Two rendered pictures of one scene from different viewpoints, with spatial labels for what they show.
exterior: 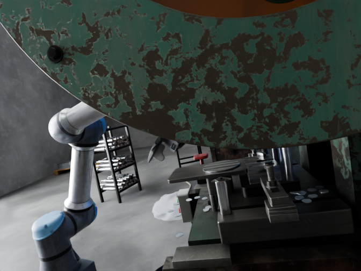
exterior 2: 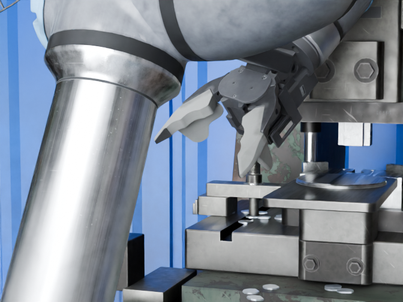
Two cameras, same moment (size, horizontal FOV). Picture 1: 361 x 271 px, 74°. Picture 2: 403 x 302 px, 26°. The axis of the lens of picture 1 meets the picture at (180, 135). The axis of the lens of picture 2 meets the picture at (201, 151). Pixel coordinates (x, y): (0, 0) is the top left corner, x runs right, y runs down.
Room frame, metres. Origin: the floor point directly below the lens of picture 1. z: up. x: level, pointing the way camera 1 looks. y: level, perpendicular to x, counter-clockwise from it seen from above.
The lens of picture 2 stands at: (0.80, 1.11, 0.94)
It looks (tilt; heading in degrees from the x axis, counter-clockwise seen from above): 6 degrees down; 278
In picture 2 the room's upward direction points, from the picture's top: straight up
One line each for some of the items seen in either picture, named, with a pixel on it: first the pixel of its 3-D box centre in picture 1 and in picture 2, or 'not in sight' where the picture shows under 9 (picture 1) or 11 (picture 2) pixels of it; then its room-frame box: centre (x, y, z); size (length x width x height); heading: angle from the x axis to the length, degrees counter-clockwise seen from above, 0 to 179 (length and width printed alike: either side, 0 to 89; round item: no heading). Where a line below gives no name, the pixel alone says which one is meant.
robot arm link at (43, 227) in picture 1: (52, 232); not in sight; (0.91, 0.57, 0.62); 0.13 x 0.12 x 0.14; 157
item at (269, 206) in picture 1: (273, 186); not in sight; (0.58, -0.21, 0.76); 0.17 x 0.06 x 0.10; 169
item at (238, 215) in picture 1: (266, 192); (354, 239); (0.75, -0.24, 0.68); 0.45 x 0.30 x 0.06; 169
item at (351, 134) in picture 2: not in sight; (354, 132); (0.75, -0.23, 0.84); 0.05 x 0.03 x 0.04; 169
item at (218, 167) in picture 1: (210, 186); (334, 232); (0.78, -0.07, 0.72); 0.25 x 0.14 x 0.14; 79
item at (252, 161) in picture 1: (260, 168); (354, 186); (0.75, -0.23, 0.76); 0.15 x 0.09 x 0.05; 169
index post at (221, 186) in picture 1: (223, 194); not in sight; (0.60, -0.08, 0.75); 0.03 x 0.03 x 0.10; 79
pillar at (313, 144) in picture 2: (274, 145); (310, 150); (0.81, -0.31, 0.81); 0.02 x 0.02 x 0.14
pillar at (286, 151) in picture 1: (287, 156); not in sight; (0.65, -0.28, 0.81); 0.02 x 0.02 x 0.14
